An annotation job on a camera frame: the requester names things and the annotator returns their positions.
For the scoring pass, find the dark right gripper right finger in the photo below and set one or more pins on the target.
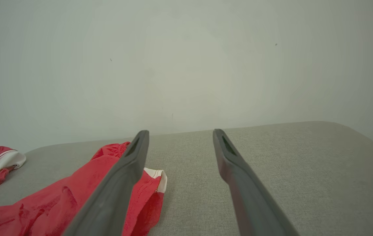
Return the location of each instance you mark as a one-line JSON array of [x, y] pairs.
[[251, 206]]

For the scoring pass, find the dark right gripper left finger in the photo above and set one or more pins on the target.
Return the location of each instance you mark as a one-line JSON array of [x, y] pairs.
[[107, 203]]

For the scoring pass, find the red shorts with white stripes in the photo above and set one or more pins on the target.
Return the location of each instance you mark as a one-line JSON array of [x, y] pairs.
[[42, 209]]

